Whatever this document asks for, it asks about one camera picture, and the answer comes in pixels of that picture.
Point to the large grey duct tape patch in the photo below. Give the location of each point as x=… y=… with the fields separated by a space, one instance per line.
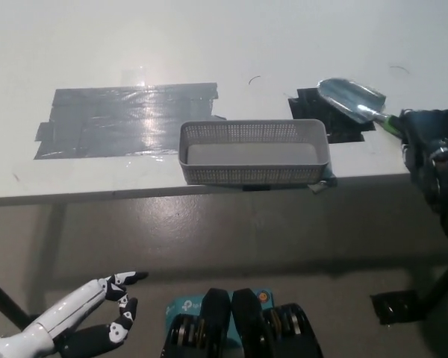
x=93 y=127

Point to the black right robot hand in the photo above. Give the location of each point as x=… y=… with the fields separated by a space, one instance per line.
x=429 y=130

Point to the black robot body blocks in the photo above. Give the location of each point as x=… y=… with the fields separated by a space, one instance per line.
x=216 y=309

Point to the grey perforated plastic basket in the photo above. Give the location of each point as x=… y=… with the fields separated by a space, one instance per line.
x=254 y=174

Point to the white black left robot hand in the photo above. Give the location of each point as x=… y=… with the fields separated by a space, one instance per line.
x=59 y=317

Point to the black tape patch on desk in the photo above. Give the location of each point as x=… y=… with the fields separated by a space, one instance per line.
x=343 y=134

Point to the small grey tape piece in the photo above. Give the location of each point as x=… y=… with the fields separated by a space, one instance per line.
x=323 y=184

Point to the teal tp-link box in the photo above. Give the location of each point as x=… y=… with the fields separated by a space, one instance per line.
x=179 y=307

